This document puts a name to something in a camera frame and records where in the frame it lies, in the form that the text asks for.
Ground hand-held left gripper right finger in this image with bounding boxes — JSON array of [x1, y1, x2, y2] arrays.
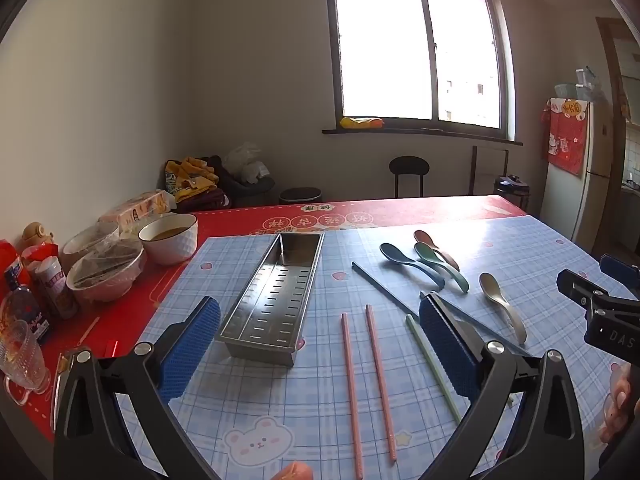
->
[[417, 292, 586, 480]]

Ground person's left hand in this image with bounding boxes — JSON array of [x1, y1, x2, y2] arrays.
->
[[277, 461, 315, 480]]

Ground clear plastic bag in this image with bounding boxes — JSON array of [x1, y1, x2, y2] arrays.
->
[[222, 142, 271, 184]]

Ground dark folding frame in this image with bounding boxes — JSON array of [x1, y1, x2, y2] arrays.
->
[[469, 145, 510, 196]]

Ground person's right hand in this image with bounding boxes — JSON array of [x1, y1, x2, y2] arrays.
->
[[599, 362, 640, 446]]

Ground beige spoon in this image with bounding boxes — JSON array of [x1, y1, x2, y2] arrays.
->
[[479, 272, 527, 343]]

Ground white dimpled bowl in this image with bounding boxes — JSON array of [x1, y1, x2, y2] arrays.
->
[[138, 213, 198, 266]]

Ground small tan toy figure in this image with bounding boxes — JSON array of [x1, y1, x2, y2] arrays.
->
[[20, 221, 55, 252]]

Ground plastic-wrapped bowl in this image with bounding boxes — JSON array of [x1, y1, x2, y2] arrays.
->
[[66, 239, 147, 303], [61, 220, 121, 261]]

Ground blue chopstick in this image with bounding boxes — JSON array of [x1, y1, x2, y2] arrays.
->
[[351, 261, 422, 318], [425, 290, 533, 358]]

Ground clear glass cup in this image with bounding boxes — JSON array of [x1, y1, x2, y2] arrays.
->
[[0, 320, 52, 407]]

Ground blue spoon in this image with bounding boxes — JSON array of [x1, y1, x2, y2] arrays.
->
[[379, 242, 446, 291]]

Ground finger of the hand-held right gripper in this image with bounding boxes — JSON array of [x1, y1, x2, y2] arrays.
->
[[599, 254, 640, 287], [556, 269, 640, 313]]

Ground white refrigerator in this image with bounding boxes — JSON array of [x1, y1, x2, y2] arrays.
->
[[542, 97, 621, 256]]

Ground black round chair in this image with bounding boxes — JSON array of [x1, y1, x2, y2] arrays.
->
[[389, 156, 431, 199]]

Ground red printed cloth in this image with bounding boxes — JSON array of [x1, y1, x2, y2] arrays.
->
[[540, 99, 590, 176]]

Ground green chopstick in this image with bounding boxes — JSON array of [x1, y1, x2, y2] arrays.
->
[[405, 314, 463, 423]]

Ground green spoon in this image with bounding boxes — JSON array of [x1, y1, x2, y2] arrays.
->
[[414, 241, 470, 293]]

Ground blue label bottle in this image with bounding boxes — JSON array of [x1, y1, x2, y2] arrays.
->
[[0, 260, 53, 345]]

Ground white snack cup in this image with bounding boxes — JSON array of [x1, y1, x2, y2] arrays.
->
[[35, 256, 79, 320]]

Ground red printed tablecloth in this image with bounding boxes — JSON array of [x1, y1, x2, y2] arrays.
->
[[0, 195, 528, 443]]

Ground pink chopstick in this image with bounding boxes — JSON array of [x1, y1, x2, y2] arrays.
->
[[341, 312, 364, 467], [365, 304, 398, 463]]

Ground tissue pack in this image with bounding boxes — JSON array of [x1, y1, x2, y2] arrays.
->
[[99, 190, 177, 235]]

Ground steel utensil tray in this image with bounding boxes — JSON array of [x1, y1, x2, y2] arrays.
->
[[215, 231, 326, 368]]

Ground brown spoon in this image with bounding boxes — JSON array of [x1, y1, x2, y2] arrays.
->
[[414, 230, 460, 271]]

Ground clear containers on refrigerator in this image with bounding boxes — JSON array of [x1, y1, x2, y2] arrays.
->
[[552, 66, 603, 103]]

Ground metal utensil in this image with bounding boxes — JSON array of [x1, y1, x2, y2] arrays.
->
[[50, 347, 91, 431]]

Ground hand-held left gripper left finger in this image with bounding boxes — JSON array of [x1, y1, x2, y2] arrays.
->
[[52, 296, 222, 480]]

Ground red snack packet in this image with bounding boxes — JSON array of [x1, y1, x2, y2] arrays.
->
[[0, 240, 60, 281]]

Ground window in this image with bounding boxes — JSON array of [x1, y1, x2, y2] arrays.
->
[[322, 0, 524, 147]]

